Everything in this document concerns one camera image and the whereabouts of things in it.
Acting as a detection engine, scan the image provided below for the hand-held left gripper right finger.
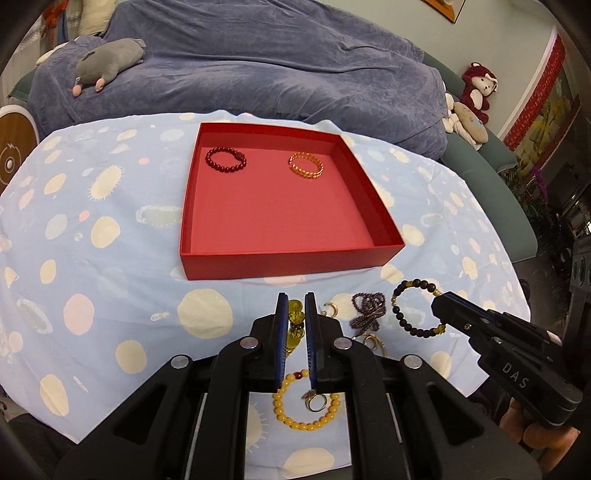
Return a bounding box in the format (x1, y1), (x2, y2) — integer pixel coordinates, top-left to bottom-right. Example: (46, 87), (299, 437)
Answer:
(304, 291), (542, 480)

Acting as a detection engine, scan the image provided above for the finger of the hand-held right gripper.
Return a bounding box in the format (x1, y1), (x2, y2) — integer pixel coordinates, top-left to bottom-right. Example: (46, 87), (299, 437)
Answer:
(438, 293), (506, 324)
(431, 299), (485, 344)

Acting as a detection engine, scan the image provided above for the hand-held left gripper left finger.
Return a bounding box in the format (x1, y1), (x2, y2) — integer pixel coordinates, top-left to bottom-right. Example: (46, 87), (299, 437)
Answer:
(53, 292), (290, 480)

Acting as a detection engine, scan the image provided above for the large yellow bead bracelet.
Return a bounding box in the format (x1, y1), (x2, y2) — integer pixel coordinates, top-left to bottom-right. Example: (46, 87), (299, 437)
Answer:
(286, 299), (307, 357)

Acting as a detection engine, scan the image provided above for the black bead bracelet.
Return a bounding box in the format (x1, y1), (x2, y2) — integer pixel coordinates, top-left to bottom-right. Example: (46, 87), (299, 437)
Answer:
(391, 278), (448, 337)

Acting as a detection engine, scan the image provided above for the red cardboard box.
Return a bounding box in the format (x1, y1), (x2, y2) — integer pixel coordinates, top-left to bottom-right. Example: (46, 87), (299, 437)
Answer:
(178, 121), (407, 281)

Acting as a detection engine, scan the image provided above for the person's right hand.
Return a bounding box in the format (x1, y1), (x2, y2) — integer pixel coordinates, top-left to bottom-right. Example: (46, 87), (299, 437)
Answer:
(499, 398), (583, 480)

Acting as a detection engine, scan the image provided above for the black speaker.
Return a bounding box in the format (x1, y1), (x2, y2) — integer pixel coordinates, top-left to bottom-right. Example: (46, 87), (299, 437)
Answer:
(569, 240), (591, 298)

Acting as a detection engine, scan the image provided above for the potted plant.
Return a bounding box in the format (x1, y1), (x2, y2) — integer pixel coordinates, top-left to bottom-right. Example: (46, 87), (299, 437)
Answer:
(516, 156), (557, 220)

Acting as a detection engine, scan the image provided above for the teal sofa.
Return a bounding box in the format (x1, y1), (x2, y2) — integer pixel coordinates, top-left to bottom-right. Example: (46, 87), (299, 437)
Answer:
(421, 48), (539, 265)

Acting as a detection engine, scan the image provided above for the cream plush toy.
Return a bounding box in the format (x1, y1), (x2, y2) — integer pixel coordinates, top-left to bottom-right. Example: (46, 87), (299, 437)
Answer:
(442, 92), (489, 149)

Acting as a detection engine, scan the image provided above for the light blue spotted tablecloth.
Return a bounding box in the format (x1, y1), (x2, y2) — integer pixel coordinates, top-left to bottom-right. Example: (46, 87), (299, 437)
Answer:
(0, 110), (533, 480)

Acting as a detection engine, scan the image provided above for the red monkey plush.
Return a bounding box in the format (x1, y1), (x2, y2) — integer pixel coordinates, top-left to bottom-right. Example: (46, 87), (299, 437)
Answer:
(459, 62), (502, 126)

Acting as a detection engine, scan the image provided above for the blue-grey sofa blanket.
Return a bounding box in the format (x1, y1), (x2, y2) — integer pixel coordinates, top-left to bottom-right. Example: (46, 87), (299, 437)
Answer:
(28, 0), (451, 156)

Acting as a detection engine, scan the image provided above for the grey plush mole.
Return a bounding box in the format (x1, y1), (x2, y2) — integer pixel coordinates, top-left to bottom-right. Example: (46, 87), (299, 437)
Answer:
(71, 38), (148, 98)

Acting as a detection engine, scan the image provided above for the round wooden stool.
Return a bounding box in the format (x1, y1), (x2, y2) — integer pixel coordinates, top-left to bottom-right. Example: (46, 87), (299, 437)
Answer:
(0, 105), (40, 186)

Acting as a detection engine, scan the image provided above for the cream pillow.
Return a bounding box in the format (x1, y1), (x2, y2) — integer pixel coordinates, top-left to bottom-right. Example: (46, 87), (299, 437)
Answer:
(80, 0), (129, 38)

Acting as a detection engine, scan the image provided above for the gold ring with stone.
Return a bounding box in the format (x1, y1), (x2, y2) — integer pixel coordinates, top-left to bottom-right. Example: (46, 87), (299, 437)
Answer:
(302, 390), (327, 413)

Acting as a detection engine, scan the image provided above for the dark purple bead bracelet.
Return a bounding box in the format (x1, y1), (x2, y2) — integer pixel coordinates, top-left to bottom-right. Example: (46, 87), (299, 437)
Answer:
(349, 292), (387, 332)

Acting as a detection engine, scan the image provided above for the small amber bead bracelet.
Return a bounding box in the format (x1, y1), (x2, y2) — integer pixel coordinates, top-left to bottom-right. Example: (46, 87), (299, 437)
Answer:
(273, 369), (341, 431)

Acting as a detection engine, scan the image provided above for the dark red bead bracelet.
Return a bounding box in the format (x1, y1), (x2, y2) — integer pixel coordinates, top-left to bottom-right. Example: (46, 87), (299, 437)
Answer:
(204, 147), (248, 173)

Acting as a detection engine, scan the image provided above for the red wall banner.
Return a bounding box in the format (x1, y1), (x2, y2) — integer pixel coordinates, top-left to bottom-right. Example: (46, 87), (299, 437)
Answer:
(503, 34), (567, 151)

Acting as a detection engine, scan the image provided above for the framed wall picture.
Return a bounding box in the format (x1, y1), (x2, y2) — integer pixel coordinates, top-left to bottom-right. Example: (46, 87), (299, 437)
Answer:
(421, 0), (470, 24)

